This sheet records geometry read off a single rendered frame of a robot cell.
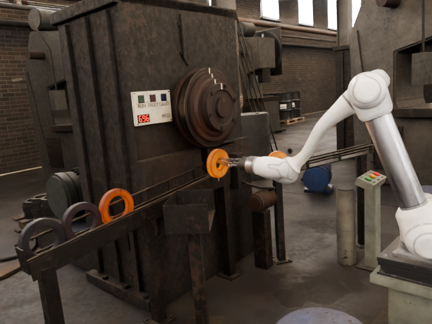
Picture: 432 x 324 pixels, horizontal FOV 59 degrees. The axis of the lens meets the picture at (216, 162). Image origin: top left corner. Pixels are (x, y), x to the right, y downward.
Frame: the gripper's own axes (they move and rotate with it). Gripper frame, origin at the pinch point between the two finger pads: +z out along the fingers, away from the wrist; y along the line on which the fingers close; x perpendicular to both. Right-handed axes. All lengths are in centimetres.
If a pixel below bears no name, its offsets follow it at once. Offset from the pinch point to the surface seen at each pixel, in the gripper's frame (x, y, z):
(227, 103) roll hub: 28.4, 23.3, 11.2
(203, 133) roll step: 12.4, 8.8, 18.0
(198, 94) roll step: 35.0, 6.0, 17.8
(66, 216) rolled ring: -13, -77, 21
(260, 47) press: 116, 688, 436
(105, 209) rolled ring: -15, -59, 20
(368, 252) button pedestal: -71, 83, -54
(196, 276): -53, -30, -8
